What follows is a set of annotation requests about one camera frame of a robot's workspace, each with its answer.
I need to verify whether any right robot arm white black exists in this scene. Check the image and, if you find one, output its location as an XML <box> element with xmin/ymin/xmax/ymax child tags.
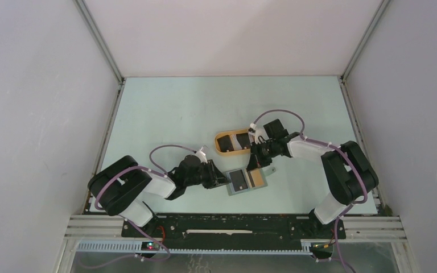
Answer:
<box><xmin>246</xmin><ymin>119</ymin><xmax>379</xmax><ymax>238</ymax></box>

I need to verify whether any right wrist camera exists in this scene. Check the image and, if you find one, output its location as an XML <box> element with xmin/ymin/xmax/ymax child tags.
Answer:
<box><xmin>248</xmin><ymin>123</ymin><xmax>265</xmax><ymax>143</ymax></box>

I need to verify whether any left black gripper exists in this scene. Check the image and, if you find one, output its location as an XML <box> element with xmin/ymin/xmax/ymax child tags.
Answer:
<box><xmin>184</xmin><ymin>159</ymin><xmax>231</xmax><ymax>189</ymax></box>

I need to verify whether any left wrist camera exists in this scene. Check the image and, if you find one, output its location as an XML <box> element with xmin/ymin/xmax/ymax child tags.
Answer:
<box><xmin>195</xmin><ymin>146</ymin><xmax>208</xmax><ymax>163</ymax></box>

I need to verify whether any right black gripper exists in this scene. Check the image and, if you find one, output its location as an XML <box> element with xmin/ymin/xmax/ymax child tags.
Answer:
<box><xmin>246</xmin><ymin>140</ymin><xmax>277</xmax><ymax>172</ymax></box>

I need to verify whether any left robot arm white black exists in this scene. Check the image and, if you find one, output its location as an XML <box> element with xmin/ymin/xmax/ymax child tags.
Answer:
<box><xmin>88</xmin><ymin>155</ymin><xmax>230</xmax><ymax>237</ymax></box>

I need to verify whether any aluminium frame rail front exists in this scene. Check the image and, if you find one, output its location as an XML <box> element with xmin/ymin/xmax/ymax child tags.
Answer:
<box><xmin>64</xmin><ymin>215</ymin><xmax>407</xmax><ymax>255</ymax></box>

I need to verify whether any black VIP credit card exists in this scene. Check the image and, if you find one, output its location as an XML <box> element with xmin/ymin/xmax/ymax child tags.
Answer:
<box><xmin>229</xmin><ymin>170</ymin><xmax>249</xmax><ymax>192</ymax></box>

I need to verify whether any black card in tray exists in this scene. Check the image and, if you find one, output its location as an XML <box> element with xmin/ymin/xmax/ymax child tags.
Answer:
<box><xmin>217</xmin><ymin>135</ymin><xmax>234</xmax><ymax>153</ymax></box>

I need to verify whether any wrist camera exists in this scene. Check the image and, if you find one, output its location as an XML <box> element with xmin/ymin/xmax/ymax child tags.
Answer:
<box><xmin>195</xmin><ymin>146</ymin><xmax>208</xmax><ymax>163</ymax></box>
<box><xmin>248</xmin><ymin>123</ymin><xmax>265</xmax><ymax>143</ymax></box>

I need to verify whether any orange oval tray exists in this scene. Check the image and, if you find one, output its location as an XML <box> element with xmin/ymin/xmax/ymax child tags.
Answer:
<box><xmin>215</xmin><ymin>129</ymin><xmax>250</xmax><ymax>156</ymax></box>

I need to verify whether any stack of cards in tray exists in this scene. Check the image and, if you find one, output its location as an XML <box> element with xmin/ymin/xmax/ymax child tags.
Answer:
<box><xmin>230</xmin><ymin>132</ymin><xmax>251</xmax><ymax>151</ymax></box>

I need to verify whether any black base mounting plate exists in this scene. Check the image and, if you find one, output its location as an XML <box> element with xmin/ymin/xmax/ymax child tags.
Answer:
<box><xmin>121</xmin><ymin>213</ymin><xmax>347</xmax><ymax>251</ymax></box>

